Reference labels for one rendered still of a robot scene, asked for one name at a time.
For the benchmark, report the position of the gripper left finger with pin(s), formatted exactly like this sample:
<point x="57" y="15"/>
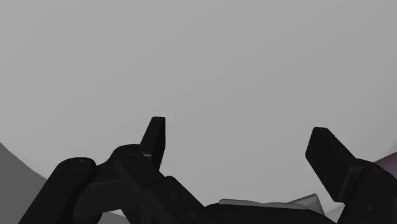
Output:
<point x="130" y="180"/>

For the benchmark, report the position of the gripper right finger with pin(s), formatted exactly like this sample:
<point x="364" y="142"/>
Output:
<point x="347" y="173"/>

